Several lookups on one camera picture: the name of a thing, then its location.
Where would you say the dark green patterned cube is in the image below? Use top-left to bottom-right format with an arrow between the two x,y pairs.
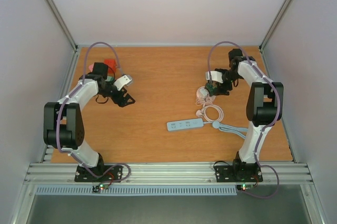
205,82 -> 220,96

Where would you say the red cube plug adapter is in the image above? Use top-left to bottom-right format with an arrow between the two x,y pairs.
104,58 -> 117,70

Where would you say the pink cube plug adapter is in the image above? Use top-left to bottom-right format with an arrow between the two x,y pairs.
88,64 -> 94,72

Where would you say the green small plug charger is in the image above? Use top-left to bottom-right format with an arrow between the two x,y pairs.
106,76 -> 114,82

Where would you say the light blue power strip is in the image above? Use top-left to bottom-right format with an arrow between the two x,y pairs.
166,118 -> 204,132

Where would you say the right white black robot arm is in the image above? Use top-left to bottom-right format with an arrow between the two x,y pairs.
216,49 -> 284,182

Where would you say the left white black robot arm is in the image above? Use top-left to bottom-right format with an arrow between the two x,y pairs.
43,63 -> 135,181

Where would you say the left small circuit board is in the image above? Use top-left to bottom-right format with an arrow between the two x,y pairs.
92,184 -> 109,193

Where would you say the small circuit board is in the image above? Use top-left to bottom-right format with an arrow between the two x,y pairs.
236,184 -> 256,191
92,184 -> 109,193

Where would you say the right small circuit board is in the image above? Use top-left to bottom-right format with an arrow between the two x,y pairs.
236,184 -> 256,191

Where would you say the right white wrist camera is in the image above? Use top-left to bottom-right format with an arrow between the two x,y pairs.
205,70 -> 223,84

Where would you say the light blue coiled power cord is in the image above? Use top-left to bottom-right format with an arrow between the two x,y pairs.
203,120 -> 250,139

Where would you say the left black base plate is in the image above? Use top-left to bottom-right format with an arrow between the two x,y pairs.
74,165 -> 123,182

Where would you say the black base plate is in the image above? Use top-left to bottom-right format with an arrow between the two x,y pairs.
74,165 -> 123,182
213,163 -> 263,183

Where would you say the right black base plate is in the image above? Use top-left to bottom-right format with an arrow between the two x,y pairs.
213,163 -> 263,183

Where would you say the blue slotted cable duct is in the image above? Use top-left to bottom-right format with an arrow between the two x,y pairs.
35,185 -> 237,197

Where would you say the aluminium front rail frame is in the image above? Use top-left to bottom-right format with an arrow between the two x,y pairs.
24,162 -> 313,185

